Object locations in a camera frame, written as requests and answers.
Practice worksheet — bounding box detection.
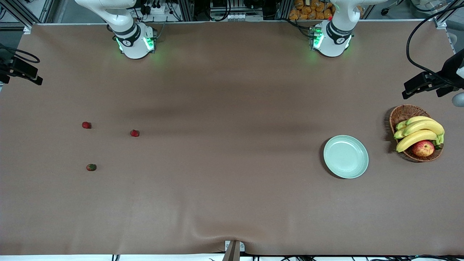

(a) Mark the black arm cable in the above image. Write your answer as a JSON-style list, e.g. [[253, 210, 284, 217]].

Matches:
[[0, 43, 40, 64], [406, 0, 464, 87]]

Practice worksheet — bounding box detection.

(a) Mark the large yellow banana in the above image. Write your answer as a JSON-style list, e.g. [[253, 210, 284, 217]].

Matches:
[[402, 120, 445, 137]]

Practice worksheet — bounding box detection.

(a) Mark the small yellow banana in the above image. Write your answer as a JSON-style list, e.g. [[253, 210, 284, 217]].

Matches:
[[406, 116, 434, 126]]

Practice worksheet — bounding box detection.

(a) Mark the orange fruit pile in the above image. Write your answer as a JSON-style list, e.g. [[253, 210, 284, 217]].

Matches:
[[288, 0, 336, 21]]

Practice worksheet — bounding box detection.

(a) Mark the aluminium frame post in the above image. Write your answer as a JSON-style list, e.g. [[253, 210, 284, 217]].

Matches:
[[7, 0, 33, 34], [433, 0, 464, 29]]

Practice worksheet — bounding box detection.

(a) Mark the brown wicker basket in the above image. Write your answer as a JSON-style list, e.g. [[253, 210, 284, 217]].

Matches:
[[389, 104, 443, 162]]

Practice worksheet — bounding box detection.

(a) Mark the red apple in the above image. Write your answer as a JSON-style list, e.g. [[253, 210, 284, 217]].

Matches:
[[412, 140, 435, 157]]

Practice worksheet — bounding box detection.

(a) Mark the white power strip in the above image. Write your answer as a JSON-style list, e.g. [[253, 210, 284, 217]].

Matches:
[[143, 3, 167, 16]]

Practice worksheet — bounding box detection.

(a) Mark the white terminal block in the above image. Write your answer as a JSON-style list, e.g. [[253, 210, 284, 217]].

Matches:
[[225, 13, 263, 21]]

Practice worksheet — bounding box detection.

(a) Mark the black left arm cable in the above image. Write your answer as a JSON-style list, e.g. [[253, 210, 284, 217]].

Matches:
[[406, 0, 464, 87]]

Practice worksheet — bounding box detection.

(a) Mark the brown table cloth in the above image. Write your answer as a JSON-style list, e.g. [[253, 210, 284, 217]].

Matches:
[[0, 20, 464, 256]]

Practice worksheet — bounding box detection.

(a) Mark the long yellow banana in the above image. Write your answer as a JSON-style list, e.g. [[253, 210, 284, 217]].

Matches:
[[396, 130, 438, 153]]

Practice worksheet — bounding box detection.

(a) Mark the grey metal mounting bracket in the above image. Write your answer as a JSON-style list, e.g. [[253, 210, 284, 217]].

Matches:
[[223, 240, 245, 261]]

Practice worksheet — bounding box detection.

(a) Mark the pale green plate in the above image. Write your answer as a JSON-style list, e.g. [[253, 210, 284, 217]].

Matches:
[[323, 135, 369, 179]]

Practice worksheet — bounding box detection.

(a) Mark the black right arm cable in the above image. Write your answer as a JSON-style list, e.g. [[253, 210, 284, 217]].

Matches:
[[0, 43, 40, 64]]

